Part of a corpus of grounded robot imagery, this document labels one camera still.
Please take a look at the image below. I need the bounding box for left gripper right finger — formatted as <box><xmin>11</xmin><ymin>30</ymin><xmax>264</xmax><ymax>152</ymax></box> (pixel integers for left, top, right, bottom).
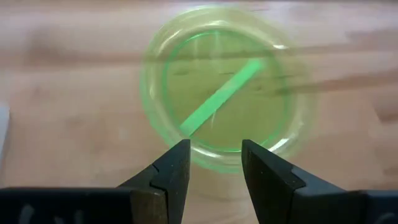
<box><xmin>241</xmin><ymin>139</ymin><xmax>398</xmax><ymax>224</ymax></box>

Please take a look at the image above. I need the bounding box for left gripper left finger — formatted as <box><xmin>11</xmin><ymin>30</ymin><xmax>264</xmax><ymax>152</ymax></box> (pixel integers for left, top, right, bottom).
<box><xmin>0</xmin><ymin>139</ymin><xmax>192</xmax><ymax>224</ymax></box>

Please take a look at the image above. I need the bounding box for green plate with straight stripe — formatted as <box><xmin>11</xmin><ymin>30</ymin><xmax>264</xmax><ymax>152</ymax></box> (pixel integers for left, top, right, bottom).
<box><xmin>139</xmin><ymin>6</ymin><xmax>315</xmax><ymax>174</ymax></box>

